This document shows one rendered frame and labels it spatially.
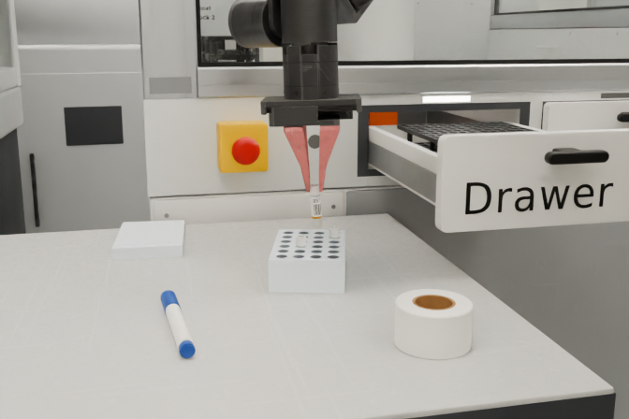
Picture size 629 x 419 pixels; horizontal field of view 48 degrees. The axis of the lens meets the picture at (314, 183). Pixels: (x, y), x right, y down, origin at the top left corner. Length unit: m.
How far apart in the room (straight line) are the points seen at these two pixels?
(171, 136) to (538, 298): 0.69
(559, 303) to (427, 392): 0.77
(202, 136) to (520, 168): 0.48
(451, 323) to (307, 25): 0.31
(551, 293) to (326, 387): 0.79
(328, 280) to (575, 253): 0.64
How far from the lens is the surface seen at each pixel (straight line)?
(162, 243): 0.93
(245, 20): 0.77
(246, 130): 1.03
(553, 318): 1.34
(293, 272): 0.78
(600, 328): 1.41
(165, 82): 1.06
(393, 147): 1.01
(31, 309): 0.80
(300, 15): 0.71
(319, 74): 0.71
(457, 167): 0.80
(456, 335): 0.64
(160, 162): 1.07
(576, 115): 1.24
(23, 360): 0.68
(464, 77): 1.17
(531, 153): 0.84
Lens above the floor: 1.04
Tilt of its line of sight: 12 degrees down
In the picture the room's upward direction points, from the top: straight up
